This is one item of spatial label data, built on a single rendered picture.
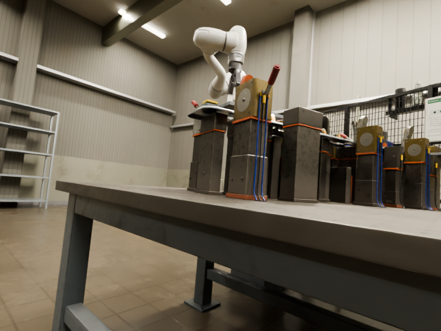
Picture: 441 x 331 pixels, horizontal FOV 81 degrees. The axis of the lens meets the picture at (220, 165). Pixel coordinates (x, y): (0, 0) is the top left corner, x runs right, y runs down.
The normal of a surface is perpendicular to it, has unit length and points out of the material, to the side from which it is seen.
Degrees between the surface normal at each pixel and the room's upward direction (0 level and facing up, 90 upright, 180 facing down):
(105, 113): 90
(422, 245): 90
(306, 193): 90
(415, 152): 90
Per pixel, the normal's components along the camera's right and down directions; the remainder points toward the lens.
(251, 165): 0.49, -0.03
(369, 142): -0.87, -0.11
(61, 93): 0.75, 0.01
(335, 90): -0.65, -0.11
